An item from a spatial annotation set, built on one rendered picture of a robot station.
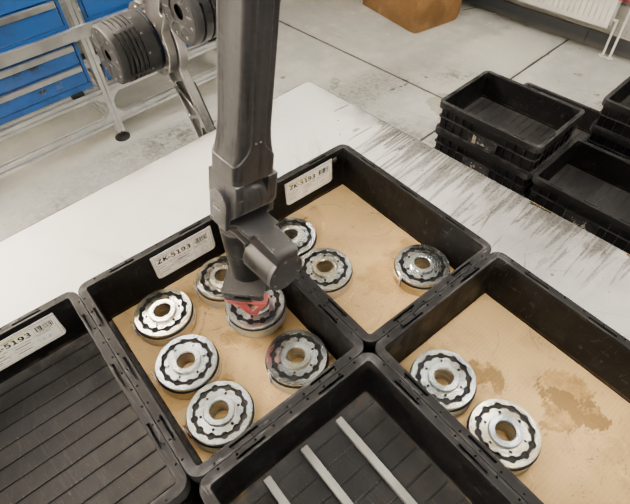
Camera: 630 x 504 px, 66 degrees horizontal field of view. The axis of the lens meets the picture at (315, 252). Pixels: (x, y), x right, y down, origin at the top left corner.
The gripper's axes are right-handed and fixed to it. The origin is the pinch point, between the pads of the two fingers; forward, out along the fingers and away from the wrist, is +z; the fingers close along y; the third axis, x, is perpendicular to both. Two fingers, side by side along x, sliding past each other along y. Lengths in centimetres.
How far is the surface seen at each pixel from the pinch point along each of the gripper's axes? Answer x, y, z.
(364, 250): -17.3, 18.7, 7.4
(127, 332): 23.2, -5.5, 7.0
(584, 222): -86, 73, 50
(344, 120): -7, 81, 23
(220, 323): 7.1, -1.6, 6.9
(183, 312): 13.3, -1.7, 4.2
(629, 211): -104, 84, 54
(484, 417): -37.3, -14.3, 2.7
